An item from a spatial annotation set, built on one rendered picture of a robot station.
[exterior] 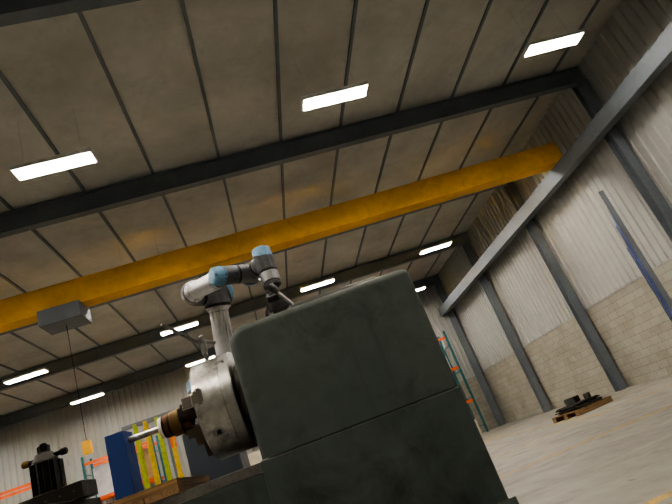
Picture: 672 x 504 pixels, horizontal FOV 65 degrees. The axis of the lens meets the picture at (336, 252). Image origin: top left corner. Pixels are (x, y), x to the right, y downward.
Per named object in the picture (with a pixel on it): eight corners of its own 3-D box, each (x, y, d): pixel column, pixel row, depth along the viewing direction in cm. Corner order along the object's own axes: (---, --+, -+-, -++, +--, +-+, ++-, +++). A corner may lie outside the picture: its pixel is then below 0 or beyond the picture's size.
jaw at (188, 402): (212, 398, 172) (201, 387, 162) (215, 412, 170) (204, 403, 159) (179, 410, 171) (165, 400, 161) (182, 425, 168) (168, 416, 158)
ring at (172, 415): (192, 404, 179) (166, 414, 178) (184, 401, 170) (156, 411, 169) (199, 431, 175) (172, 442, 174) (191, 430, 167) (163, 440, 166)
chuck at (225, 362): (265, 442, 185) (238, 356, 194) (251, 449, 155) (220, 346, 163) (255, 446, 185) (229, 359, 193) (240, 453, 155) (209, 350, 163)
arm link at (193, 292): (169, 285, 239) (213, 259, 201) (192, 283, 245) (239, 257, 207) (173, 311, 237) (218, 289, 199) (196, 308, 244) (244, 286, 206)
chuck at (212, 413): (255, 446, 185) (229, 359, 193) (239, 453, 155) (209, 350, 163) (230, 455, 184) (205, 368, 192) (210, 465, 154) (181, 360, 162)
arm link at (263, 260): (264, 253, 215) (273, 242, 209) (272, 277, 211) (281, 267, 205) (246, 254, 210) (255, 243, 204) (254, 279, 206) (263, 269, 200)
